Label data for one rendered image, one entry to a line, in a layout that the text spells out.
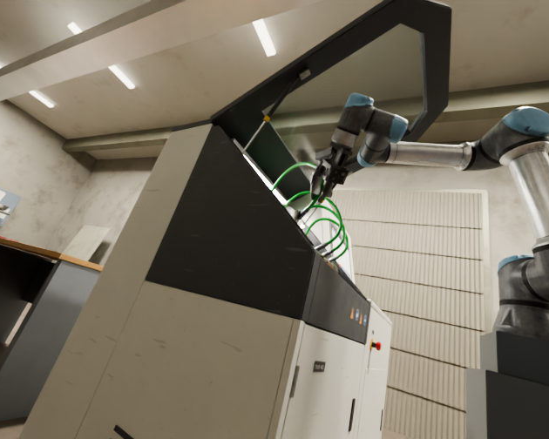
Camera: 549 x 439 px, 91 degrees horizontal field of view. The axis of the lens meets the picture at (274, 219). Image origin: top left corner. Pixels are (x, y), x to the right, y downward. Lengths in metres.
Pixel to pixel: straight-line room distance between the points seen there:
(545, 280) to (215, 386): 0.84
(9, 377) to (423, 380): 3.86
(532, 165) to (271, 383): 0.88
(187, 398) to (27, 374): 1.38
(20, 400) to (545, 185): 2.36
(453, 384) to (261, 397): 3.69
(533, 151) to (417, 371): 3.47
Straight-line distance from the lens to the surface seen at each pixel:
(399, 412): 4.23
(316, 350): 0.75
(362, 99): 0.89
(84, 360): 1.14
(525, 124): 1.04
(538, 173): 1.01
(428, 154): 1.06
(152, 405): 0.86
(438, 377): 4.22
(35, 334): 1.99
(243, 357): 0.69
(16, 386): 2.07
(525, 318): 1.00
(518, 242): 4.78
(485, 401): 0.90
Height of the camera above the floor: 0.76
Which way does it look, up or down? 21 degrees up
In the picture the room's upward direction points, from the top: 16 degrees clockwise
